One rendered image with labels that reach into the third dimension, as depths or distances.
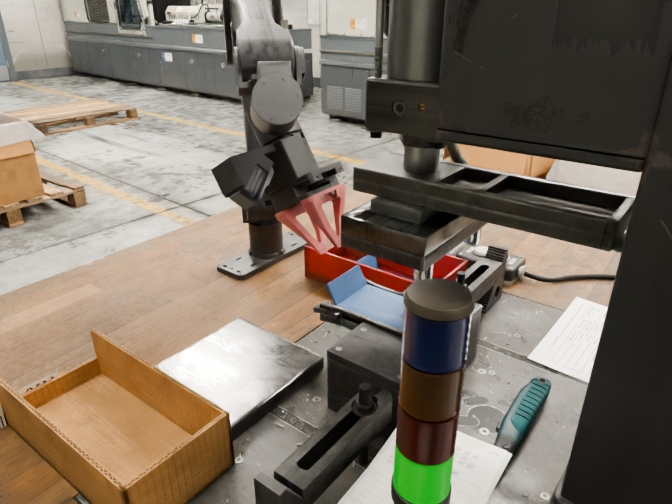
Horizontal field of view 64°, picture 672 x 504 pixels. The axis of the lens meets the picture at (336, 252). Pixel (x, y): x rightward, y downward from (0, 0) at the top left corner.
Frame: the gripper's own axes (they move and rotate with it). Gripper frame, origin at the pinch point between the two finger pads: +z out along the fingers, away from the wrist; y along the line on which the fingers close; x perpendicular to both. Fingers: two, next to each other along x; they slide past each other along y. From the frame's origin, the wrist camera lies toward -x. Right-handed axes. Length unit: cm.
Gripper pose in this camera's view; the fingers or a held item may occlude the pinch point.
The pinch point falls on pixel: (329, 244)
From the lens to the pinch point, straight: 69.4
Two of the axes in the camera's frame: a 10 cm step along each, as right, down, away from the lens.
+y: 6.6, -2.3, -7.1
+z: 4.1, 9.1, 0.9
